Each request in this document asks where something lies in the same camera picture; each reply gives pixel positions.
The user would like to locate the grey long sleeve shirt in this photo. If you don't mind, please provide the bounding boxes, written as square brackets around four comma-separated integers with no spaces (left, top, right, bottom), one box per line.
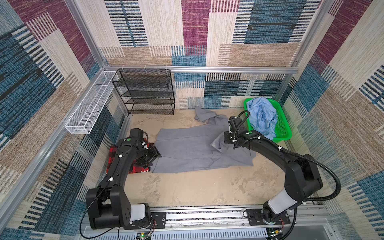
[151,107,257,173]

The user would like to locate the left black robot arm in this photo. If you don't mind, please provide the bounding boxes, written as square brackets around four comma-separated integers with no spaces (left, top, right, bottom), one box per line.
[86,128,161,230]

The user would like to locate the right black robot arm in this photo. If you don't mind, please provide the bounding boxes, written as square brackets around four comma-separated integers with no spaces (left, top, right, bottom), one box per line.
[224,131,323,225]

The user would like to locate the red black plaid folded shirt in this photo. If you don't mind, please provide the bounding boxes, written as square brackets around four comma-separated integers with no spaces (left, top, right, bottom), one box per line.
[106,143,151,174]

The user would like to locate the light blue shirt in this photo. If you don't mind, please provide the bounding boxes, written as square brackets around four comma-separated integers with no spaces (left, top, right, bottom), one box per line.
[246,97,278,140]

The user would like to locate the green plastic basket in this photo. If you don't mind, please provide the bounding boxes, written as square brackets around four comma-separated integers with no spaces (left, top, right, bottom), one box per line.
[242,97,293,144]

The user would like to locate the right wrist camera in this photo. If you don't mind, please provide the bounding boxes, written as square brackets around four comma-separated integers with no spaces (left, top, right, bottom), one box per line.
[228,117,244,133]

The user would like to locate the black wire shelf rack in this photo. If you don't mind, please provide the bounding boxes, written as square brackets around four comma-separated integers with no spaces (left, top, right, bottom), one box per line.
[112,69,176,115]

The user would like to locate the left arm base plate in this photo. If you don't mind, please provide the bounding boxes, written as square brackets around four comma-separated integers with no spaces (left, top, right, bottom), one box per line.
[123,212,167,230]

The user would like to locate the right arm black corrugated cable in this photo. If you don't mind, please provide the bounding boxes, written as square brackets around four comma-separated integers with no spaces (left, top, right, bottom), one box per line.
[232,110,342,240]

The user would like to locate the white wire mesh basket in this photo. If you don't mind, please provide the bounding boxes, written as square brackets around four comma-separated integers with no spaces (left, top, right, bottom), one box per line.
[65,71,117,135]

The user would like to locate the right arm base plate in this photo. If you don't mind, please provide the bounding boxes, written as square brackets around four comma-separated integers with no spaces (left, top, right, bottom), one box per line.
[243,208,291,226]

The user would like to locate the white slotted cable duct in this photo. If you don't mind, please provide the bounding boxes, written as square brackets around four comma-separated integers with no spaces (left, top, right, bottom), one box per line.
[97,229,268,240]

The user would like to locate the aluminium front rail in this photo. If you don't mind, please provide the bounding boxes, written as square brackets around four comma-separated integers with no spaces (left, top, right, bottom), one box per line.
[74,205,334,232]

